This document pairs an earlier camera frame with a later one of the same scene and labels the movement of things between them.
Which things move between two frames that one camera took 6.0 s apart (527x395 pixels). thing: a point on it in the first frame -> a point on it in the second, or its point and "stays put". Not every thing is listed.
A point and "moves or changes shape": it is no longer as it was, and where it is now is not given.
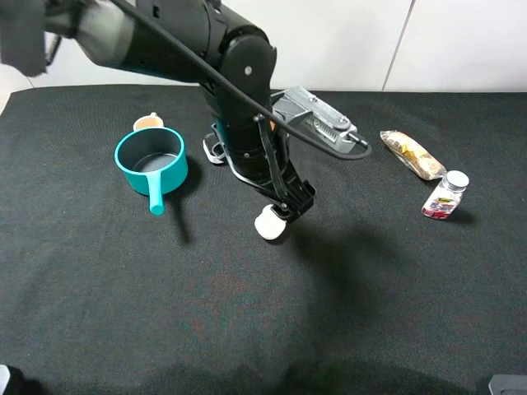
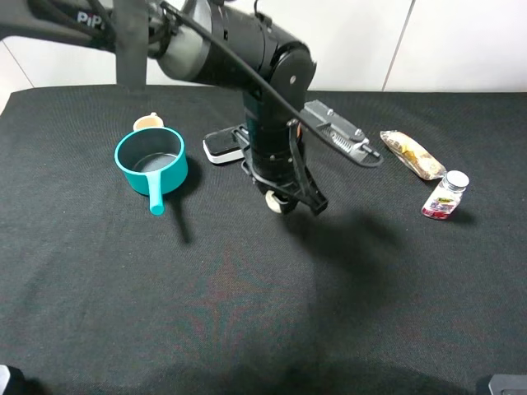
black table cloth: [361, 295] stays put
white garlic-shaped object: [268, 225] moves or changes shape
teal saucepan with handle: [154, 163] stays put
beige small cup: [151, 120] stays put
